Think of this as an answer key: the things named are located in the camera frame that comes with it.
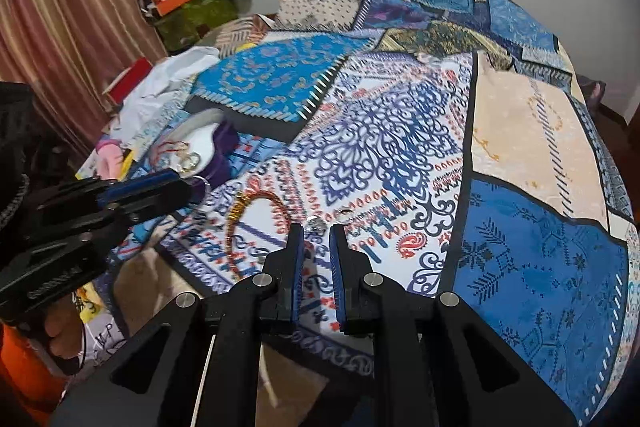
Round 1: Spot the striped beige cloth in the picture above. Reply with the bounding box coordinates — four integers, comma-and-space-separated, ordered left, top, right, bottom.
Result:
192, 13, 273, 60

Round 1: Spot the person's orange clothing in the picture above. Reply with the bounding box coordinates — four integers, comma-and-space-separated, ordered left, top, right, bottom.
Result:
0, 321, 68, 426

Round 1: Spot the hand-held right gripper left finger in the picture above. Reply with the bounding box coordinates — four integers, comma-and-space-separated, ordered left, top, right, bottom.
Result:
49, 223, 306, 427

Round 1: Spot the orange beaded bracelet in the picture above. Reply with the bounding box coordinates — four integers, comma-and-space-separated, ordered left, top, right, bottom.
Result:
224, 189, 293, 283

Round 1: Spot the thin silver bangle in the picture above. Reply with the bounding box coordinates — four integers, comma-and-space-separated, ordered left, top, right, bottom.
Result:
190, 176, 212, 206

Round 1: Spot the heart-shaped purple jewelry box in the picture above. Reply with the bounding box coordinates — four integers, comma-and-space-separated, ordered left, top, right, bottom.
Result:
160, 107, 242, 194

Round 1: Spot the patchwork blue blanket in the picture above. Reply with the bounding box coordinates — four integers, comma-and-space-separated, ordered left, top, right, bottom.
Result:
75, 0, 640, 427

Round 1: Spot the person's left hand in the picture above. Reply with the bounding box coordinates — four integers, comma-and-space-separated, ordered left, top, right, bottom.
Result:
44, 301, 87, 376

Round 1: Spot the dark bag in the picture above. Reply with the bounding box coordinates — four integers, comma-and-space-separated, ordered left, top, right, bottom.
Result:
580, 77, 608, 108

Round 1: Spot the pink cloth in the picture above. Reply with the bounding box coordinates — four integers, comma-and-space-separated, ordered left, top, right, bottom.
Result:
95, 138, 132, 180

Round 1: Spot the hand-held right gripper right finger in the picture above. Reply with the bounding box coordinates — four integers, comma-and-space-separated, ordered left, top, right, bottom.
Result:
328, 223, 579, 427

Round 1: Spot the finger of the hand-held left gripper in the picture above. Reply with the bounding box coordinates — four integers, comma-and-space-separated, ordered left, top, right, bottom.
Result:
20, 181, 195, 258
30, 170, 182, 224

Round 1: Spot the red string bracelet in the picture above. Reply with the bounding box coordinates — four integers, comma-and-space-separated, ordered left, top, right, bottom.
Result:
159, 139, 202, 158

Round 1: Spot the red box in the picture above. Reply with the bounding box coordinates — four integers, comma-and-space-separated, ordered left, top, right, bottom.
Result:
102, 57, 153, 105

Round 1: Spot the white crumpled cloth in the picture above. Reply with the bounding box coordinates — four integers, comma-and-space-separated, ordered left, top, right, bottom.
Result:
107, 46, 221, 135

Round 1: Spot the green patterned cloth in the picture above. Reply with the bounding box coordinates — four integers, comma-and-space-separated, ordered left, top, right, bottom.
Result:
155, 0, 241, 55

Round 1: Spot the striped red brown curtain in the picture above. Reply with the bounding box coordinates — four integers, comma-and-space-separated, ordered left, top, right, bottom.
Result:
0, 0, 168, 158

